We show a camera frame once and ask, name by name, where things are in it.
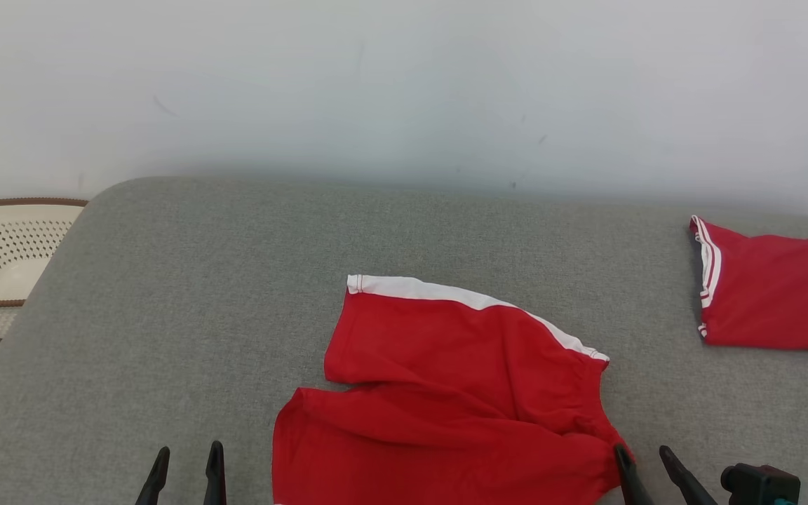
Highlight grey fabric sofa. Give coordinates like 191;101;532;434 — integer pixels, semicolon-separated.
0;175;808;505

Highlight red white basketball jersey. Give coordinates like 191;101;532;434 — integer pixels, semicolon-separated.
689;215;808;357

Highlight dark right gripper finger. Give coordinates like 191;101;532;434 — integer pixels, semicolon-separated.
613;443;656;505
659;445;719;505

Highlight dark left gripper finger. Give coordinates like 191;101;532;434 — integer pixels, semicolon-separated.
135;446;170;505
203;440;227;505

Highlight red shorts with white stripes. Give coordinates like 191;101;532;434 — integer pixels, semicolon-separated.
271;274;635;505

